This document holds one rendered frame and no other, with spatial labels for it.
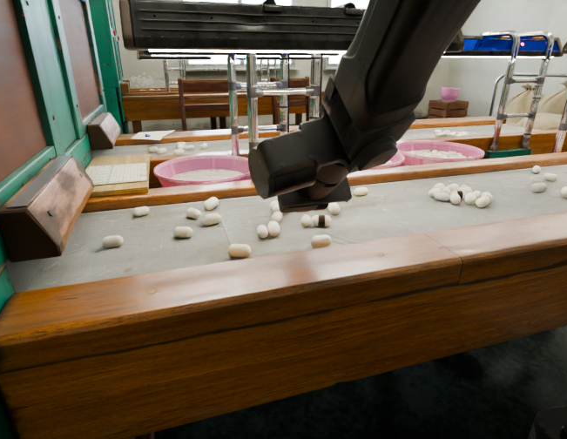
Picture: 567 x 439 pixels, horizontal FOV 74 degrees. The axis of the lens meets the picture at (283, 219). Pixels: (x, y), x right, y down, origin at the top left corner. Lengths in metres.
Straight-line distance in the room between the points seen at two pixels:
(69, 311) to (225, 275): 0.18
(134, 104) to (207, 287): 2.94
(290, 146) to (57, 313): 0.32
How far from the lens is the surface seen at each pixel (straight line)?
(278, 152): 0.38
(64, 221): 0.61
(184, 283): 0.50
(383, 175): 0.98
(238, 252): 0.59
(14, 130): 0.72
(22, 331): 0.49
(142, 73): 5.67
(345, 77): 0.34
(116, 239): 0.67
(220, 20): 0.69
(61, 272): 0.64
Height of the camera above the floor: 1.02
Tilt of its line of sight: 23 degrees down
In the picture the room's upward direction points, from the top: straight up
